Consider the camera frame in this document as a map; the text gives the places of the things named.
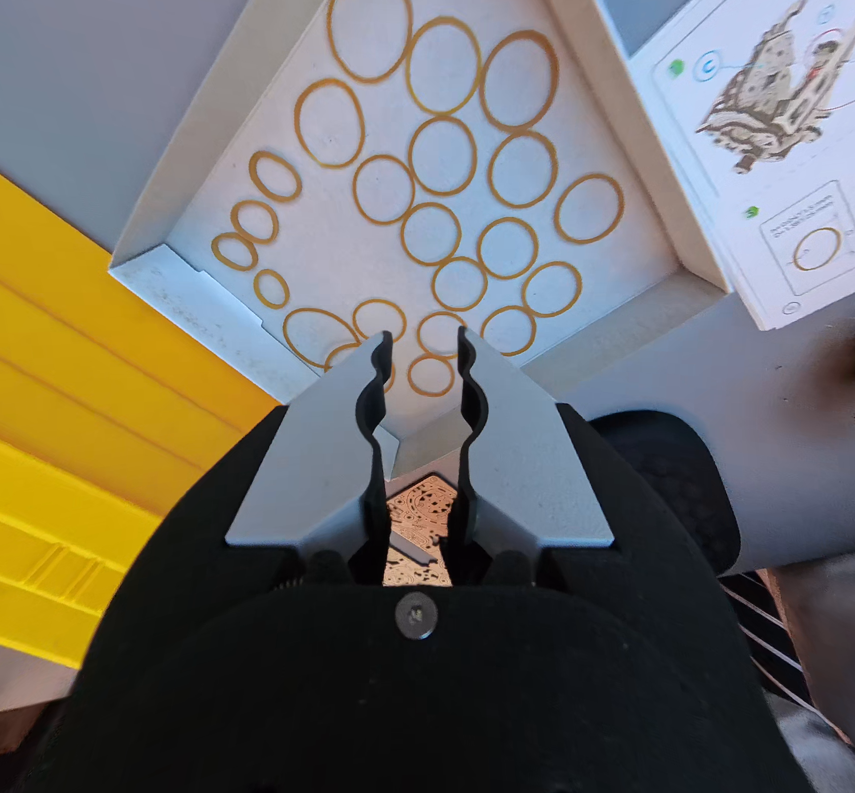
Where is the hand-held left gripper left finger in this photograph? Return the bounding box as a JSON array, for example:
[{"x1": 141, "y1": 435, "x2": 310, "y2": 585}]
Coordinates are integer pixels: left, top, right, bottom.
[{"x1": 226, "y1": 331, "x2": 395, "y2": 586}]

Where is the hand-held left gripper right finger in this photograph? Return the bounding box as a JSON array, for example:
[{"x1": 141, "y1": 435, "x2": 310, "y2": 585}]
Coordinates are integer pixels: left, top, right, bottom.
[{"x1": 446, "y1": 325, "x2": 614, "y2": 586}]

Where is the group of tan rubber bands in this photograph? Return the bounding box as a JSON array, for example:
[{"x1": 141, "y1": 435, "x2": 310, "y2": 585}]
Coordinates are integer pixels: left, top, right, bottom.
[{"x1": 211, "y1": 0, "x2": 625, "y2": 399}]

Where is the laser-cut wooden parts sheet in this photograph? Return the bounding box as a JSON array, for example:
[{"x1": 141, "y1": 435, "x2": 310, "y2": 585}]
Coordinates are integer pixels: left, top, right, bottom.
[{"x1": 384, "y1": 472, "x2": 458, "y2": 587}]

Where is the black mesh office chair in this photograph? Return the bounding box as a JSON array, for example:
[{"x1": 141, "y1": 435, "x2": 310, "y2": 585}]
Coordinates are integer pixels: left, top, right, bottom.
[{"x1": 591, "y1": 409, "x2": 742, "y2": 577}]

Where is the yellow plastic bin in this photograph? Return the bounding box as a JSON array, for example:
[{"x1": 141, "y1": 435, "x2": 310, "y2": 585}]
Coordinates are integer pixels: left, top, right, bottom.
[{"x1": 0, "y1": 172, "x2": 281, "y2": 670}]

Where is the assembly instruction booklet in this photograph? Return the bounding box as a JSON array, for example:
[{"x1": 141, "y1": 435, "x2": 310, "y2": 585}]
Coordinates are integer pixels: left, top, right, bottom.
[{"x1": 628, "y1": 0, "x2": 855, "y2": 332}]

